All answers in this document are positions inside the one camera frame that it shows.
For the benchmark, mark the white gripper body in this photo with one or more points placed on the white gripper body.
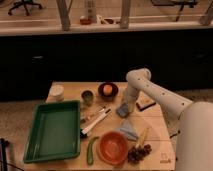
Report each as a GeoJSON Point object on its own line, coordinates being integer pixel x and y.
{"type": "Point", "coordinates": [130, 95]}

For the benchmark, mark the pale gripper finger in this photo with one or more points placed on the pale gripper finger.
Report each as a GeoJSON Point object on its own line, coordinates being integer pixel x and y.
{"type": "Point", "coordinates": [131, 107]}

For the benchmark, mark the blue sponge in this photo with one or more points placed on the blue sponge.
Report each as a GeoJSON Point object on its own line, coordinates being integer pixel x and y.
{"type": "Point", "coordinates": [123, 110]}

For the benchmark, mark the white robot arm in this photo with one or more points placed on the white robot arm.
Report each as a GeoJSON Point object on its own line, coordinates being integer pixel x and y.
{"type": "Point", "coordinates": [194, 147]}

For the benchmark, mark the blue folded cloth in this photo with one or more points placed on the blue folded cloth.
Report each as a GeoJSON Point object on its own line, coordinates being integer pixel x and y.
{"type": "Point", "coordinates": [127, 129]}

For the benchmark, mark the dark bowl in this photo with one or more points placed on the dark bowl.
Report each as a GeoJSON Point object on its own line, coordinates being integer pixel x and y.
{"type": "Point", "coordinates": [110, 97]}

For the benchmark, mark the orange fruit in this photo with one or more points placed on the orange fruit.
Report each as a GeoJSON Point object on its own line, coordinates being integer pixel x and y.
{"type": "Point", "coordinates": [107, 89]}

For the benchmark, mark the metal fork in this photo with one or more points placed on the metal fork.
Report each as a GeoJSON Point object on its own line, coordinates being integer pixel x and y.
{"type": "Point", "coordinates": [86, 118]}

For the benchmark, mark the yellow corn cob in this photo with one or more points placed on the yellow corn cob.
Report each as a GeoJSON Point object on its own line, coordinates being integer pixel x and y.
{"type": "Point", "coordinates": [142, 138]}

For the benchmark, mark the orange bowl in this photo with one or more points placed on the orange bowl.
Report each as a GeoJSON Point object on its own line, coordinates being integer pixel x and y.
{"type": "Point", "coordinates": [112, 148]}

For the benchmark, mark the bunch of dark grapes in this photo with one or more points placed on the bunch of dark grapes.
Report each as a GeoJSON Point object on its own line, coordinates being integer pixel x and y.
{"type": "Point", "coordinates": [137, 154]}

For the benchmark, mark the green chili pepper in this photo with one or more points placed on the green chili pepper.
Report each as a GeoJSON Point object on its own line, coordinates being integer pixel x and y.
{"type": "Point", "coordinates": [90, 159]}

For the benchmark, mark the white cup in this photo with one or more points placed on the white cup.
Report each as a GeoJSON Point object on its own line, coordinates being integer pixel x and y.
{"type": "Point", "coordinates": [57, 91]}

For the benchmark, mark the green plastic tray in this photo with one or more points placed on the green plastic tray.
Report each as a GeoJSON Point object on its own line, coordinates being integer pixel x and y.
{"type": "Point", "coordinates": [55, 132]}

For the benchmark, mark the red object on shelf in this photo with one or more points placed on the red object on shelf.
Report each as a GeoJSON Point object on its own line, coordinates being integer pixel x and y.
{"type": "Point", "coordinates": [85, 21]}

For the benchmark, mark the black stand at left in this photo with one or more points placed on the black stand at left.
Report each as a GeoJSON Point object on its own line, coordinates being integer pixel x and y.
{"type": "Point", "coordinates": [3, 159]}

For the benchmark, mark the black office chair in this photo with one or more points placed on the black office chair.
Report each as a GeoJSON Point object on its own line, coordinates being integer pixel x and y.
{"type": "Point", "coordinates": [24, 3]}

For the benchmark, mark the white handled utensil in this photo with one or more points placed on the white handled utensil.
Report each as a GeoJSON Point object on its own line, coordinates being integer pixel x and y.
{"type": "Point", "coordinates": [86, 130]}

